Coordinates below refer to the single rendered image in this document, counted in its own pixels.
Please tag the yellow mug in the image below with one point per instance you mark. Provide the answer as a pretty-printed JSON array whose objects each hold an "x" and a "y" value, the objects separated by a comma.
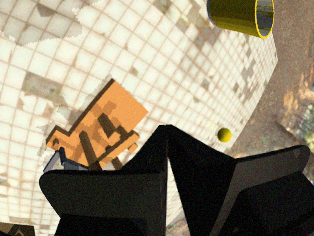
[{"x": 253, "y": 17}]

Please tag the yellow ball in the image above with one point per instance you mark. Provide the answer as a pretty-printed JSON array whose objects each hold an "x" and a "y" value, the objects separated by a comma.
[{"x": 224, "y": 135}]

